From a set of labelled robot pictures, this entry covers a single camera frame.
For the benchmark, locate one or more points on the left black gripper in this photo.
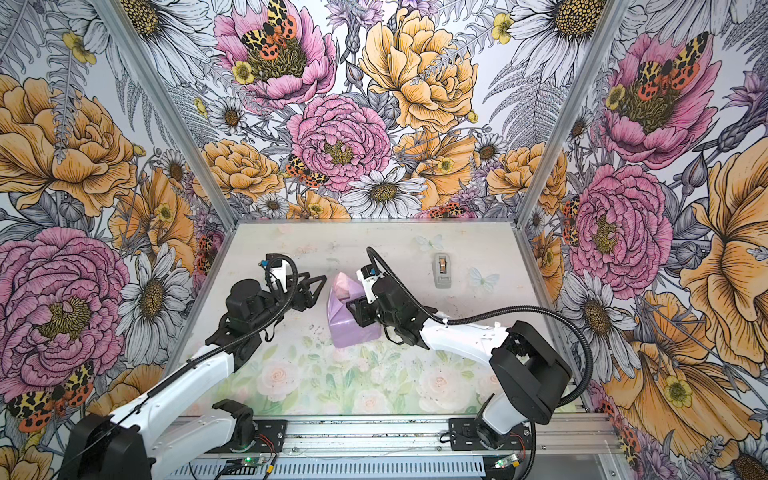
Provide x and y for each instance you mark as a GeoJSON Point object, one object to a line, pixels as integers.
{"type": "Point", "coordinates": [299, 302]}

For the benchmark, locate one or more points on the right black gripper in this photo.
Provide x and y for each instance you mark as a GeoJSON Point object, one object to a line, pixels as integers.
{"type": "Point", "coordinates": [361, 308]}

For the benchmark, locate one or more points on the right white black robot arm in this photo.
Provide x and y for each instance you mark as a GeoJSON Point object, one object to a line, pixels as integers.
{"type": "Point", "coordinates": [531, 373]}

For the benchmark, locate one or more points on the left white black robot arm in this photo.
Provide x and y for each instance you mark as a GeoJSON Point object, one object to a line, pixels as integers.
{"type": "Point", "coordinates": [142, 439]}

